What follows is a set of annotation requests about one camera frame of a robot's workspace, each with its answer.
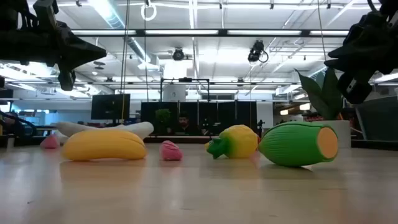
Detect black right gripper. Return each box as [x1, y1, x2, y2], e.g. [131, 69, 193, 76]
[323, 11, 398, 75]

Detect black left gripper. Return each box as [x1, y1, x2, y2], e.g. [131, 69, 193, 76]
[0, 0, 108, 73]

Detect pink toy raspberry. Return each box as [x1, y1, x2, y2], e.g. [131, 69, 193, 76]
[39, 134, 60, 149]
[159, 140, 183, 162]

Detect yellow toy banana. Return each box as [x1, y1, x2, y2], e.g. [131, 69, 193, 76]
[61, 129, 149, 162]

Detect green toy corn cob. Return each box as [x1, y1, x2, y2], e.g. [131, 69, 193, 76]
[257, 121, 340, 167]

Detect yellow toy pineapple green crown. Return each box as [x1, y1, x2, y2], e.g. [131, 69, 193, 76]
[205, 124, 260, 160]

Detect green leafy plant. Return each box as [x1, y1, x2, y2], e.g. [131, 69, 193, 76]
[295, 67, 345, 122]

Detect black monitor on stand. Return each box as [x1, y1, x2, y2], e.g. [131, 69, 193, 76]
[91, 93, 131, 121]

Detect grey office chair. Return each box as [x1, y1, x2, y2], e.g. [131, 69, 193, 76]
[355, 95, 398, 142]

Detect white plant pot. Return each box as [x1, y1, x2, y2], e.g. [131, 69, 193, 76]
[312, 119, 352, 149]

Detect white checked towel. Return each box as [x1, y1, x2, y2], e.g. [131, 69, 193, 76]
[51, 121, 155, 146]

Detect black round ceiling fixture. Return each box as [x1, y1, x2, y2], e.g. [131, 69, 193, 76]
[172, 47, 186, 62]

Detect white box unit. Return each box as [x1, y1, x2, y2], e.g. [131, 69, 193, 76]
[162, 84, 187, 102]

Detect small green bushy plant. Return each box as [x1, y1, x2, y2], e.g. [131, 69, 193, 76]
[154, 108, 172, 135]

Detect person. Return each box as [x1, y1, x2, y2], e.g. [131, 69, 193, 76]
[175, 111, 195, 136]

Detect black light bar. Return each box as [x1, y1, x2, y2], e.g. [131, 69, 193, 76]
[70, 29, 349, 37]

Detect black partition panels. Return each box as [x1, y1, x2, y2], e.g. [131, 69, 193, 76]
[141, 100, 258, 137]

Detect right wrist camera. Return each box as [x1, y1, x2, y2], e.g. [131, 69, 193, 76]
[336, 72, 373, 105]

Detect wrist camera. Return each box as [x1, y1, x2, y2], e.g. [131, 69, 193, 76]
[336, 72, 373, 105]
[58, 70, 76, 92]

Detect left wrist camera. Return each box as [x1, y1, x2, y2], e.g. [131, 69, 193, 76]
[58, 70, 76, 92]

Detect thin black hanging cable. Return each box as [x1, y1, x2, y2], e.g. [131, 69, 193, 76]
[317, 0, 327, 62]
[143, 0, 150, 102]

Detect thin yellowish hanging cable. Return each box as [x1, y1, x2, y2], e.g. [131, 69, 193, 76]
[119, 0, 131, 124]

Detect white hanging ring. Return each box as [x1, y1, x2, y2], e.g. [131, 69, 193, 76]
[140, 2, 158, 22]

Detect black hanging camera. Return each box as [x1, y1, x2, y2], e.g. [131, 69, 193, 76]
[248, 39, 269, 64]

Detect black metal table frame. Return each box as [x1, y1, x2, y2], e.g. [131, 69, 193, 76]
[143, 134, 225, 144]

